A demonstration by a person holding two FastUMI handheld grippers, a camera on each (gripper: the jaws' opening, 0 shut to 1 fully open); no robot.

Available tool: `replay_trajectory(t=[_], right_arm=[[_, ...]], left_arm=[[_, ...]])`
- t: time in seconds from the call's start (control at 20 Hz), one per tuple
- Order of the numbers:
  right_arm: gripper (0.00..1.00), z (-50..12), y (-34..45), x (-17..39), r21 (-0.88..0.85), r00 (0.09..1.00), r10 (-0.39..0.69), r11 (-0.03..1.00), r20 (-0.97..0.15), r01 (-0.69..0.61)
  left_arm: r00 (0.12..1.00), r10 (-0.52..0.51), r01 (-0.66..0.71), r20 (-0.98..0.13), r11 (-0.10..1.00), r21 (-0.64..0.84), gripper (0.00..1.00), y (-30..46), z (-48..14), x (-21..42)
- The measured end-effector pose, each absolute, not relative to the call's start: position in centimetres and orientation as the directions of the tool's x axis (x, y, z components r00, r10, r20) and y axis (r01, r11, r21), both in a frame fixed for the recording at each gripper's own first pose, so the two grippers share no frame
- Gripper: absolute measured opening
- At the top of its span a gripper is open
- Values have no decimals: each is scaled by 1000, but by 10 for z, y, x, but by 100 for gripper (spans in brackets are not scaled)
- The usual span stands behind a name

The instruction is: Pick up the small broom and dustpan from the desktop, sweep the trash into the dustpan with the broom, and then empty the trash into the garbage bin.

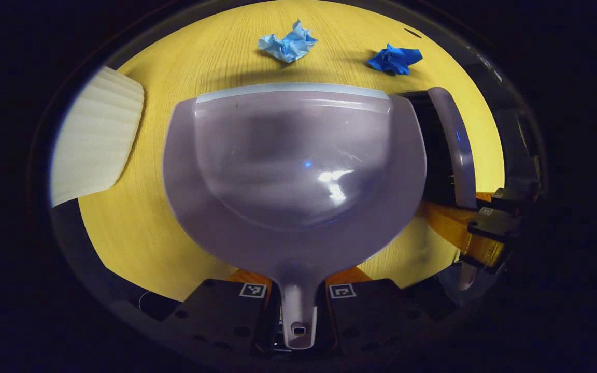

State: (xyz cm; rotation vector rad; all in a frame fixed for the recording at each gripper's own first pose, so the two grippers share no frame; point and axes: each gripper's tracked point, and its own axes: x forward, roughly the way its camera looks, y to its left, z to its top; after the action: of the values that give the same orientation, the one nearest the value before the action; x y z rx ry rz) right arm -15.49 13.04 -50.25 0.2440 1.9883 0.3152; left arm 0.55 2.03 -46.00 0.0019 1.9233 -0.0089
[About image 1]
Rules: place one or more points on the light blue paper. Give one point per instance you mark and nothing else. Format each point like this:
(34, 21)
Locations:
(288, 45)

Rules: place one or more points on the white garbage bin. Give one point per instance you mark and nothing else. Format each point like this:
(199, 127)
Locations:
(96, 134)

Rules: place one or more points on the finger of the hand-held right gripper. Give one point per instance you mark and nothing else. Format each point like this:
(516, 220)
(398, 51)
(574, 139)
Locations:
(508, 199)
(493, 225)

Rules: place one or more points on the dark blue paper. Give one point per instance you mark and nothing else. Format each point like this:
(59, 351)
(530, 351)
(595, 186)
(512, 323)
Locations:
(394, 59)

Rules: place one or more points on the small pink broom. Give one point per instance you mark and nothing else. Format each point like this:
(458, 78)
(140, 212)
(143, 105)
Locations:
(459, 150)

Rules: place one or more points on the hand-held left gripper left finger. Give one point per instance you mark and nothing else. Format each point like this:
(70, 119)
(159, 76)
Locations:
(221, 311)

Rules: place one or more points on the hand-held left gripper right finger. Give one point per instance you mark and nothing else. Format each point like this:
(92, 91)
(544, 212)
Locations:
(376, 311)

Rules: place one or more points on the pink dustpan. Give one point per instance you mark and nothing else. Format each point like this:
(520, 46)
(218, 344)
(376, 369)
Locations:
(293, 171)

